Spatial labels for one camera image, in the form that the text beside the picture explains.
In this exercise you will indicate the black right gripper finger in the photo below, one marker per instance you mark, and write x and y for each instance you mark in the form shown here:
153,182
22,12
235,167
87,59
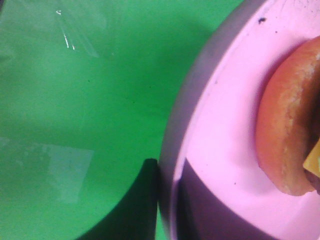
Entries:
135,216

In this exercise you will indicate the burger with cheese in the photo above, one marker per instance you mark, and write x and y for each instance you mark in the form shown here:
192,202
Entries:
283,133

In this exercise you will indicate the clear tape patch right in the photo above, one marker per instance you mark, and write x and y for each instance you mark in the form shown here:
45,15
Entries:
30,168

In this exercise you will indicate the pink round plate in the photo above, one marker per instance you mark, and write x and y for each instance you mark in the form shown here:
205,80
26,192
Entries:
212,186

